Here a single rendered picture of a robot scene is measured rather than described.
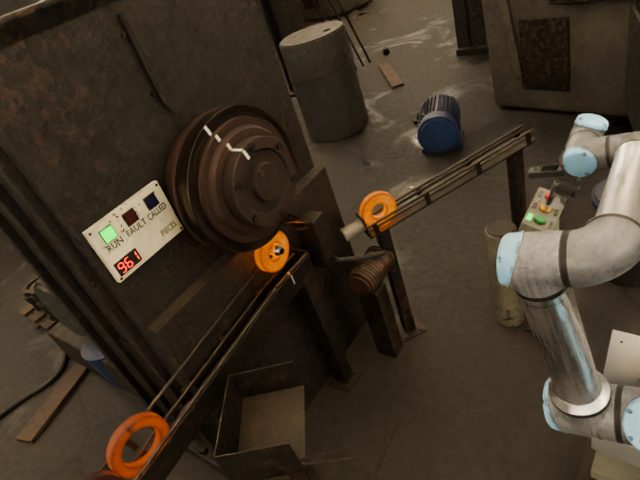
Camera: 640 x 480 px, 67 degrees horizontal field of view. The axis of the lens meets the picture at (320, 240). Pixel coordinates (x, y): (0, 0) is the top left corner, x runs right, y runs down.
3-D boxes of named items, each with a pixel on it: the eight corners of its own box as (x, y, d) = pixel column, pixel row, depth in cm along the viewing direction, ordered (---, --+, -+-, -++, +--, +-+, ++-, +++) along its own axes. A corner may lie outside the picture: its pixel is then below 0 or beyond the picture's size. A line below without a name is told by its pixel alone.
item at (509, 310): (492, 324, 221) (480, 234, 192) (501, 306, 228) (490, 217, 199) (519, 330, 214) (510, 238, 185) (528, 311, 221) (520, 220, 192)
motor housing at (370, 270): (371, 356, 227) (341, 271, 197) (392, 323, 240) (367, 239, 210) (396, 364, 219) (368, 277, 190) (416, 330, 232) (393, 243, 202)
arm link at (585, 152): (603, 148, 131) (608, 125, 138) (556, 154, 138) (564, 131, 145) (608, 176, 135) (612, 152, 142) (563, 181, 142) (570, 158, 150)
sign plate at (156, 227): (116, 281, 140) (81, 232, 130) (180, 228, 155) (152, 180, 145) (121, 283, 138) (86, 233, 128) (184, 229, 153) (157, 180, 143)
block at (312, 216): (310, 266, 203) (291, 220, 189) (320, 253, 207) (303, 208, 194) (330, 270, 196) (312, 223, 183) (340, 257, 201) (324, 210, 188)
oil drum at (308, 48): (297, 143, 457) (263, 49, 408) (330, 113, 492) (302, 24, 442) (349, 143, 422) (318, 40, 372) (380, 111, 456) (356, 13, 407)
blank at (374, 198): (379, 230, 202) (382, 233, 199) (350, 216, 194) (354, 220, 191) (400, 199, 198) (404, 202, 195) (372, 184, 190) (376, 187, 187)
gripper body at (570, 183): (572, 203, 161) (587, 175, 152) (546, 194, 164) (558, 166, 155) (577, 190, 165) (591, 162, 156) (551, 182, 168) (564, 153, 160)
